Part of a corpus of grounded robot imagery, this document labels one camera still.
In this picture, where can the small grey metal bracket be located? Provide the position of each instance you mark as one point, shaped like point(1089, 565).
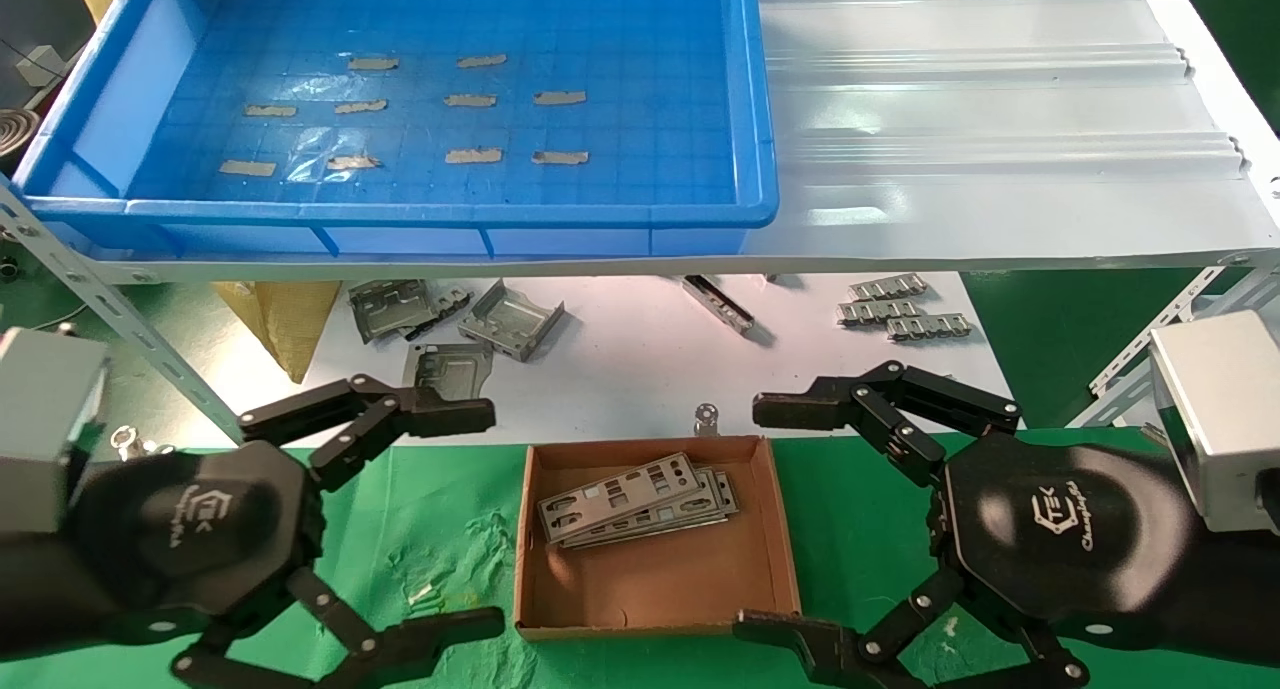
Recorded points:
point(452, 299)

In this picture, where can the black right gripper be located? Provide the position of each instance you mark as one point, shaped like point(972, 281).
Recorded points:
point(1060, 529)

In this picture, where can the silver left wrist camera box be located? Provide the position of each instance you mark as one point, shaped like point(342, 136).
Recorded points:
point(45, 419)

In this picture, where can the grey stamped metal bracket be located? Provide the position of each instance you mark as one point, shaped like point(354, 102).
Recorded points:
point(390, 309)

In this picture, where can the white corrugated shelf panel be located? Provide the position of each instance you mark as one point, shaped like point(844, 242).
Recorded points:
point(1000, 119)

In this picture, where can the grey flat metal bracket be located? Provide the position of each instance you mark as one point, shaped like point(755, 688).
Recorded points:
point(450, 369)

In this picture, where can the slotted metal strip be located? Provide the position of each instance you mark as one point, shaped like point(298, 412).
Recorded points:
point(930, 327)
point(880, 312)
point(888, 287)

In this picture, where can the grey slotted steel shelf leg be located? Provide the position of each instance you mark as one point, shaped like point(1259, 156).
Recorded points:
point(1150, 334)
point(110, 304)
point(1125, 404)

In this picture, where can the large silver binder clip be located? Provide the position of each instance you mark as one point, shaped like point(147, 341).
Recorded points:
point(124, 435)

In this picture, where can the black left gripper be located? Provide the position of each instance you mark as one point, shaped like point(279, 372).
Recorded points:
point(200, 539)

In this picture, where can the blue plastic tray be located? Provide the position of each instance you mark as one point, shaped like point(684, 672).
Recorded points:
point(650, 119)

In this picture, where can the clear plastic film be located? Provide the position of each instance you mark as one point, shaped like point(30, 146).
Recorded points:
point(310, 154)

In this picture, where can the grey U-shaped metal bracket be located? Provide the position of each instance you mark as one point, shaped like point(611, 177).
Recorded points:
point(510, 324)

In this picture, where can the white paper sheet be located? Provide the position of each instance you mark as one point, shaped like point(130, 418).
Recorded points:
point(620, 369)

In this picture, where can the brown cardboard box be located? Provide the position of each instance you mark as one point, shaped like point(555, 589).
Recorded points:
point(660, 589)

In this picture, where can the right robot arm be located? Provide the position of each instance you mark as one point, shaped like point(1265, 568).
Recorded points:
point(1235, 599)

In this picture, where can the metal IO shield plate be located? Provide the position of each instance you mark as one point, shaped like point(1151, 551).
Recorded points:
point(734, 501)
point(665, 521)
point(640, 484)

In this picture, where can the white power adapter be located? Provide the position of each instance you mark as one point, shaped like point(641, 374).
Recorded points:
point(40, 64)

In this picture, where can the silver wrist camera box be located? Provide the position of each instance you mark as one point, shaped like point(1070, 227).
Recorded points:
point(1225, 419)
point(45, 419)

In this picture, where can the long narrow metal bracket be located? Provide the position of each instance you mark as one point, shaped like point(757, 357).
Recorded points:
point(718, 304)

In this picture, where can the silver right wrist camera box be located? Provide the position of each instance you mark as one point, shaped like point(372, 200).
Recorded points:
point(1225, 419)

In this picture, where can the green cloth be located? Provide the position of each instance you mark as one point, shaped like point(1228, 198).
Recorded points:
point(430, 529)

